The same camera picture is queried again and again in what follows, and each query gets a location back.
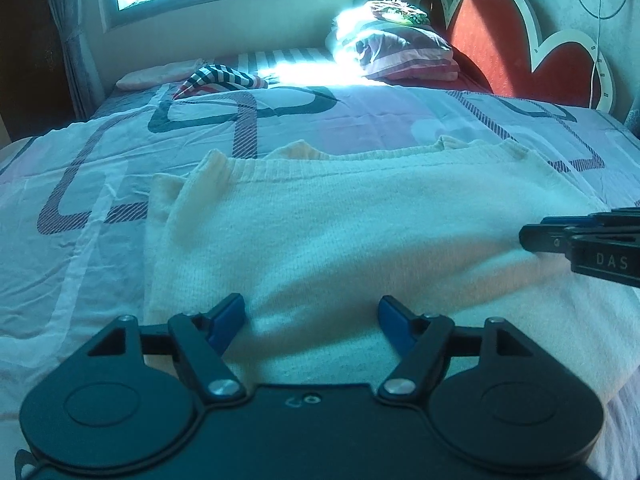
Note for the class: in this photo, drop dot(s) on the dark wooden door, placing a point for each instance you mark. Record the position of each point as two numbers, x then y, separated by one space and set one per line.
30 50

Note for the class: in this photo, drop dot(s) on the checkered dark cloth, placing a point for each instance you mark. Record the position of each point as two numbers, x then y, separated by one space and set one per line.
220 77

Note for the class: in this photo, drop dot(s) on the grey curtain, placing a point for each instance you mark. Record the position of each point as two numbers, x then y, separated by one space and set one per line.
75 35

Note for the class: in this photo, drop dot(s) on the cream knitted sweater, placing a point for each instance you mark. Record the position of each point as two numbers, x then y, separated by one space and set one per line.
350 240

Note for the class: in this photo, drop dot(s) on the stack of pillows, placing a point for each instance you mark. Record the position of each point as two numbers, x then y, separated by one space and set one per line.
390 40

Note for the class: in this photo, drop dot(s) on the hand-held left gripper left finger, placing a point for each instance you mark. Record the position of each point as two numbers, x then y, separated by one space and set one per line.
227 322

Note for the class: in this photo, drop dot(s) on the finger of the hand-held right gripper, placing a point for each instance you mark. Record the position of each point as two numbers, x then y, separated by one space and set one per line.
542 237

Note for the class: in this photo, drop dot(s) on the pink striped pillow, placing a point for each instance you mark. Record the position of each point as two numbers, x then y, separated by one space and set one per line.
425 67

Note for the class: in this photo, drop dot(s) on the red and white headboard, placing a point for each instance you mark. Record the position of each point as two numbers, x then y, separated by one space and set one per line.
490 45

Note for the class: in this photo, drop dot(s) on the striped bed sheet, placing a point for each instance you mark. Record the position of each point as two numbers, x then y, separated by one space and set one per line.
280 60

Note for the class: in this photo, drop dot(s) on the printed bed cover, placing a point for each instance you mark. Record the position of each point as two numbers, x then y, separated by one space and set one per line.
100 200

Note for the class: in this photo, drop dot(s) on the colourful folded cloth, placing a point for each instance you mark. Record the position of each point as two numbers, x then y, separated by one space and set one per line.
402 12

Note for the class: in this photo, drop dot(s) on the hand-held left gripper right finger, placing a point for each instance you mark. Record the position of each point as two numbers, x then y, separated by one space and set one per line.
395 322

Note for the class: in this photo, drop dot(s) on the pale pink pillow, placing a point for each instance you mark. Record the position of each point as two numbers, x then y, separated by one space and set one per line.
155 75

